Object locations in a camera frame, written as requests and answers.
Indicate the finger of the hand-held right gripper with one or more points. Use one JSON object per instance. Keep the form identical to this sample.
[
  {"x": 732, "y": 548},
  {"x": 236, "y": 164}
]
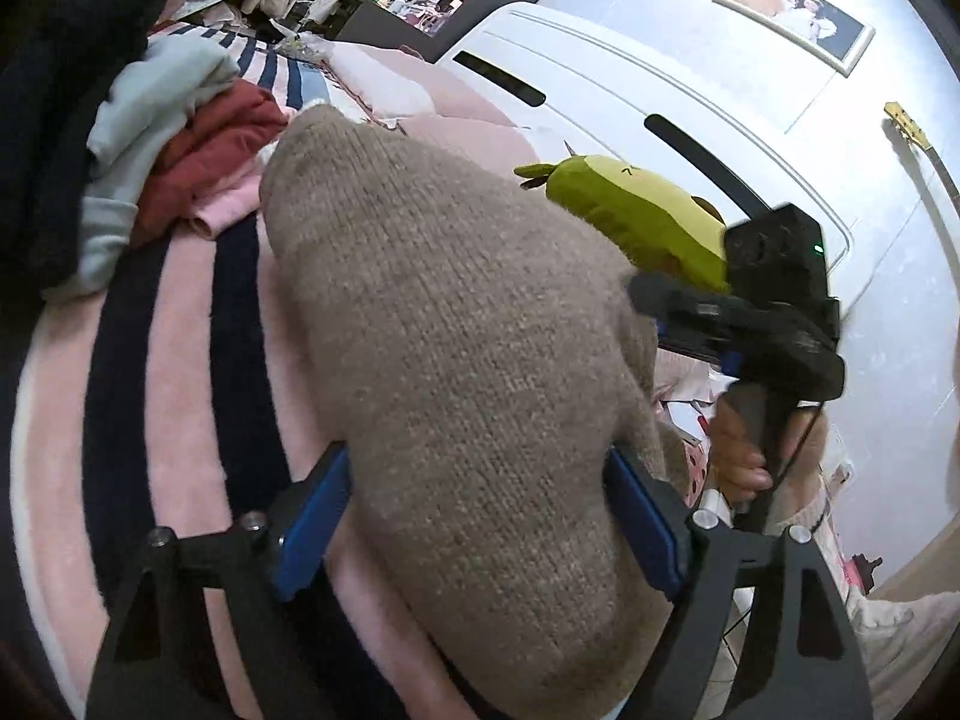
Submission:
[
  {"x": 675, "y": 296},
  {"x": 701, "y": 345}
]

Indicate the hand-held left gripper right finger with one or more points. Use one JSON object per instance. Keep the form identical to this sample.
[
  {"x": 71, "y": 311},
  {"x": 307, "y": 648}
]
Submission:
[{"x": 645, "y": 532}]

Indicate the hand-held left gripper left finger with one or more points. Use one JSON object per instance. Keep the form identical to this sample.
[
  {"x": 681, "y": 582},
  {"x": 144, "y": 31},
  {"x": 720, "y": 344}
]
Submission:
[{"x": 311, "y": 532}]

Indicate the brown knit sweater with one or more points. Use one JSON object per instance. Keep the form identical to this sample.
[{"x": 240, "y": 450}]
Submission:
[{"x": 465, "y": 360}]

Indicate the person's right forearm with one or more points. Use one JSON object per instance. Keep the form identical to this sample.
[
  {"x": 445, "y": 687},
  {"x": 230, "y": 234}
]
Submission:
[{"x": 825, "y": 506}]

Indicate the person's right hand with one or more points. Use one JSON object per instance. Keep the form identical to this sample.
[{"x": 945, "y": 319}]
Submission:
[{"x": 739, "y": 457}]

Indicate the green avocado plush toy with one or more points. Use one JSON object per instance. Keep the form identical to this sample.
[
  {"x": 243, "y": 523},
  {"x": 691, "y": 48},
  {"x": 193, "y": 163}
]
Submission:
[{"x": 637, "y": 210}]

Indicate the striped printed blanket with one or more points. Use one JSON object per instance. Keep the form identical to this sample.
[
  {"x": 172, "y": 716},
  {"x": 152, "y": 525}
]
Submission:
[{"x": 180, "y": 360}]

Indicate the white bed headboard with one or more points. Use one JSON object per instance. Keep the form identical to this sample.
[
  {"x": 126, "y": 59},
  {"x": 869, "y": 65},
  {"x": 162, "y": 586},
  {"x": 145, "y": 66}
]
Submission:
[{"x": 600, "y": 82}]

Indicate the large pink pillow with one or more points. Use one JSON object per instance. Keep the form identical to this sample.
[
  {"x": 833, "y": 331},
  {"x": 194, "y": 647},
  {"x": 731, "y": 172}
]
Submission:
[{"x": 465, "y": 131}]

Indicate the person's cream clothing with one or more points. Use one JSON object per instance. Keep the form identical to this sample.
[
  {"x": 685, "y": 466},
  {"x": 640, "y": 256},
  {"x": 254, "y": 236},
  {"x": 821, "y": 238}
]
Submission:
[{"x": 907, "y": 637}]

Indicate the pink garment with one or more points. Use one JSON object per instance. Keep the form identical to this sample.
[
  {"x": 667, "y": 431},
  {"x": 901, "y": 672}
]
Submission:
[{"x": 229, "y": 206}]

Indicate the small pink pillow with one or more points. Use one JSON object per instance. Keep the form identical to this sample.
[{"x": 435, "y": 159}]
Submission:
[{"x": 382, "y": 79}]

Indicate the red garment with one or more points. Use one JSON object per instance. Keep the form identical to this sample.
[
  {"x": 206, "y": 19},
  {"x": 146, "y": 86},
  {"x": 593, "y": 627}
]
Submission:
[{"x": 217, "y": 142}]

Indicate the transparent plastic bag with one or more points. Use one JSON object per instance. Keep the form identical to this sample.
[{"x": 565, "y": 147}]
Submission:
[{"x": 300, "y": 46}]

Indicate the light grey garment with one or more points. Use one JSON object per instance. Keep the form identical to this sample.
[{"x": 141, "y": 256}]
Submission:
[{"x": 150, "y": 105}]

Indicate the navy garment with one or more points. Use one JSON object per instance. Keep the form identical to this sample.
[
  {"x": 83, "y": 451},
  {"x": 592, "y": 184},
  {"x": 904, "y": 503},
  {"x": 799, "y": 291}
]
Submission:
[{"x": 60, "y": 90}]

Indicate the framed wall photo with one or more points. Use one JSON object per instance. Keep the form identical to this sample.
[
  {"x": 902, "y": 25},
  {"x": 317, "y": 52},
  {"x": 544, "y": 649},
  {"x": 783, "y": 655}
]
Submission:
[{"x": 795, "y": 15}]

